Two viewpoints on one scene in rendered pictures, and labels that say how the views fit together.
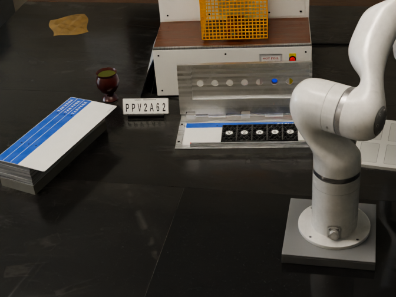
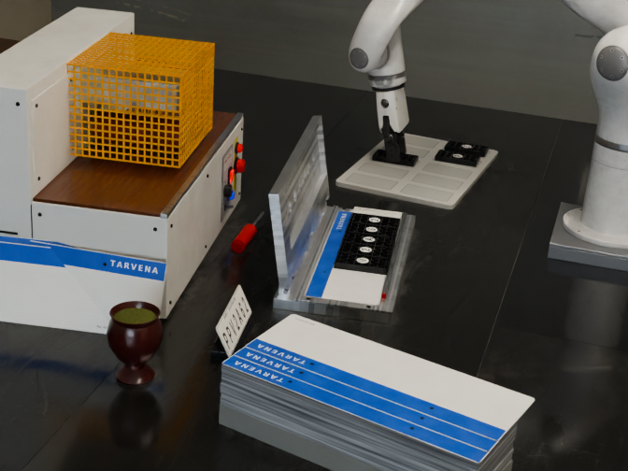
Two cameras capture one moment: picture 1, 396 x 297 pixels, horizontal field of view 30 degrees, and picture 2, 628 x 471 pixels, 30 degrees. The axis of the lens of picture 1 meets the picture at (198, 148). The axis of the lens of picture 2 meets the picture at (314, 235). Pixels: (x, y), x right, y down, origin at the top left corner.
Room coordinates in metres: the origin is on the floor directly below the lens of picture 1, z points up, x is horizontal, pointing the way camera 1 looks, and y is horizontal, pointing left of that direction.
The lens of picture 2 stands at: (2.09, 1.85, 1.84)
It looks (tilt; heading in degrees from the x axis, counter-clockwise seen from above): 24 degrees down; 271
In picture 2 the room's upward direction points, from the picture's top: 4 degrees clockwise
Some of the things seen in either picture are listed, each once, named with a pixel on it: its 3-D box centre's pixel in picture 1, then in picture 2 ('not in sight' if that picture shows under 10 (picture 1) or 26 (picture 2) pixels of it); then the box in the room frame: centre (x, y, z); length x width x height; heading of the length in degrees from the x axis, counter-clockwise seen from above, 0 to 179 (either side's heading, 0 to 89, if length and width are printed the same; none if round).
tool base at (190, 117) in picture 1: (244, 131); (349, 254); (2.04, -0.16, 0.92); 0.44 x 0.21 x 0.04; 82
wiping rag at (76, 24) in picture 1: (69, 23); not in sight; (3.06, 0.52, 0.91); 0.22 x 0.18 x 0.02; 10
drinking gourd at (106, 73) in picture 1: (108, 85); (135, 344); (2.36, 0.30, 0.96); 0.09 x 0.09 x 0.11
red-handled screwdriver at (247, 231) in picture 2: not in sight; (250, 229); (2.23, -0.25, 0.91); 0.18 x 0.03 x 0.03; 79
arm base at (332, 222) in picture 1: (335, 198); (617, 186); (1.51, -0.34, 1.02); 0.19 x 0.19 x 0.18
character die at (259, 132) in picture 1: (259, 134); (368, 242); (2.00, -0.20, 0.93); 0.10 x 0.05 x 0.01; 172
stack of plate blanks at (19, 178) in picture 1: (54, 142); (363, 421); (2.01, 0.46, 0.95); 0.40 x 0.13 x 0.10; 150
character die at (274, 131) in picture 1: (274, 133); (371, 232); (2.00, -0.25, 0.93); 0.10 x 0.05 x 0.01; 172
